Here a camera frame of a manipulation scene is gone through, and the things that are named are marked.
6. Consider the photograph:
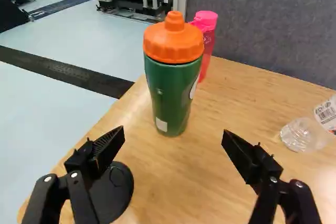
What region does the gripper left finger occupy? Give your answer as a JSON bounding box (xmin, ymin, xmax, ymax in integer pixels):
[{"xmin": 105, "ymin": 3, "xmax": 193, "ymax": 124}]
[{"xmin": 19, "ymin": 125, "xmax": 125, "ymax": 224}]

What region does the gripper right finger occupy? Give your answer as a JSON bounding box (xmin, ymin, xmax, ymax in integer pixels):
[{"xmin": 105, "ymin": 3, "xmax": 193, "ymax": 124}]
[{"xmin": 221, "ymin": 129, "xmax": 322, "ymax": 224}]

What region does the clear plastic bottle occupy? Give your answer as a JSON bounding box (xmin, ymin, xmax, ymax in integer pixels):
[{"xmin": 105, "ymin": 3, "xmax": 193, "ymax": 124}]
[{"xmin": 278, "ymin": 97, "xmax": 336, "ymax": 154}]

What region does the green bottle with orange cap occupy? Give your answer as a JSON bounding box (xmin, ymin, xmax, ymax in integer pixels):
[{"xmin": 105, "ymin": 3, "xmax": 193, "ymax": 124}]
[{"xmin": 143, "ymin": 10, "xmax": 205, "ymax": 138}]

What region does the pink bottle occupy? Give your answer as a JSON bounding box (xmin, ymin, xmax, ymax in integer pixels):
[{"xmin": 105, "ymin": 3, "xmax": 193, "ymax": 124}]
[{"xmin": 188, "ymin": 10, "xmax": 219, "ymax": 84}]

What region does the wooden table with black legs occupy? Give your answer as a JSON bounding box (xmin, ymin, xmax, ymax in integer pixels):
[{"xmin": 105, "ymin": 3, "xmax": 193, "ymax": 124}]
[{"xmin": 15, "ymin": 56, "xmax": 336, "ymax": 224}]

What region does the grey partition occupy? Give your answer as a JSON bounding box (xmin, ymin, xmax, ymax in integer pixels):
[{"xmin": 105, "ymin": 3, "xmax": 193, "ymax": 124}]
[{"xmin": 184, "ymin": 0, "xmax": 336, "ymax": 90}]

